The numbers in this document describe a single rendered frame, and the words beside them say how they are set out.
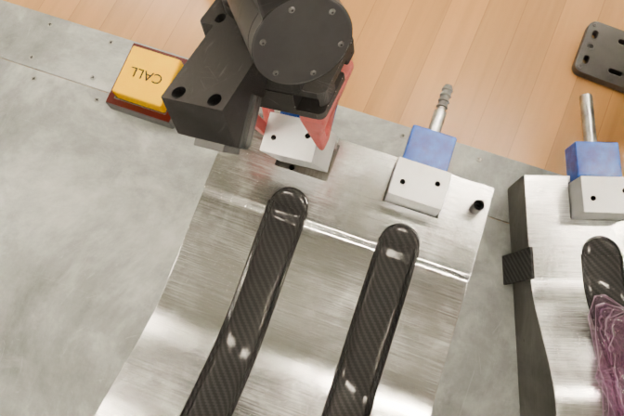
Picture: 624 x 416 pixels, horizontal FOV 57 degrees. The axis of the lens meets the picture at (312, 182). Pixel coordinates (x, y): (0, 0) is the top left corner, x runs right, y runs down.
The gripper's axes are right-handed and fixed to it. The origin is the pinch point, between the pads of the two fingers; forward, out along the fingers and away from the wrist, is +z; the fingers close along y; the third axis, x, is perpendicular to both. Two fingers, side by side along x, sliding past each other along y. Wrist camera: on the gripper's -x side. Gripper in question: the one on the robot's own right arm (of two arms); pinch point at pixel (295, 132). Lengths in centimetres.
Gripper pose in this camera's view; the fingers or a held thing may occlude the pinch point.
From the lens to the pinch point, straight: 50.5
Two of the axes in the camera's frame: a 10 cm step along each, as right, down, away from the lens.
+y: 9.2, 2.3, -3.2
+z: 1.3, 5.9, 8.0
